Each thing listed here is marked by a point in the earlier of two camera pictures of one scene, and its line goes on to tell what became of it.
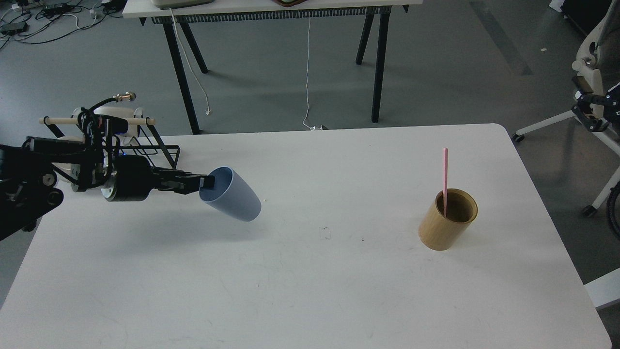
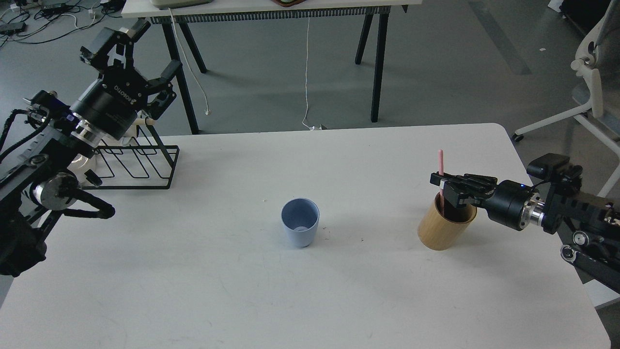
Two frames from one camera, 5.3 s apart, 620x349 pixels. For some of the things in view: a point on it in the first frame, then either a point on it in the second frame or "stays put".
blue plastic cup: [231, 195] → [300, 216]
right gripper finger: [590, 108] → [504, 206]
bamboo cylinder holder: [438, 232] stays put
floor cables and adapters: [36, 22] stays put
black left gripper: [131, 180] → [111, 104]
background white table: [184, 13] stays put
